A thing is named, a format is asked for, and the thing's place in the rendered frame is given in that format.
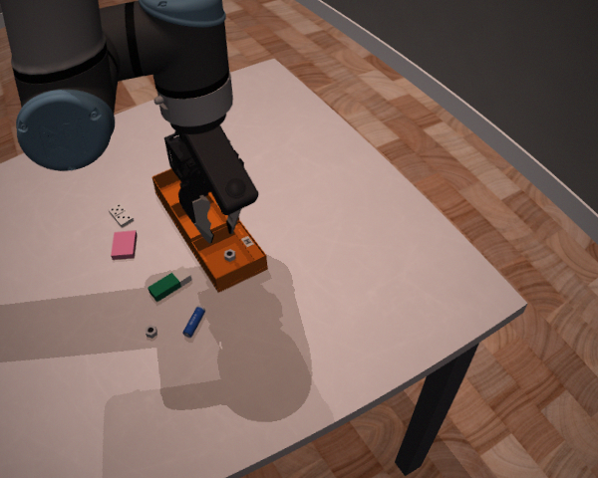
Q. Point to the orange three-compartment bin rack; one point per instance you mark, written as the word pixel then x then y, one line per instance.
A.
pixel 167 186

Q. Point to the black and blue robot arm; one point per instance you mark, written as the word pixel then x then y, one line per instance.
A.
pixel 68 95

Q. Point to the pink block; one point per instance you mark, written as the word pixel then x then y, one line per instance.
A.
pixel 124 245

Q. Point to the green and white eraser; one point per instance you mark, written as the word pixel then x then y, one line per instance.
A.
pixel 169 283

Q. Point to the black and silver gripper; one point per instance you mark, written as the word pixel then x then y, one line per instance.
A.
pixel 193 187

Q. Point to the blue aa battery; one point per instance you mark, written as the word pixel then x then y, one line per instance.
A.
pixel 194 321

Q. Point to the white domino tile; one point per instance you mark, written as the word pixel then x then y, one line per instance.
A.
pixel 121 215

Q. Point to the grey hex nut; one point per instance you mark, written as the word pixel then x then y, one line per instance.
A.
pixel 229 255
pixel 151 331

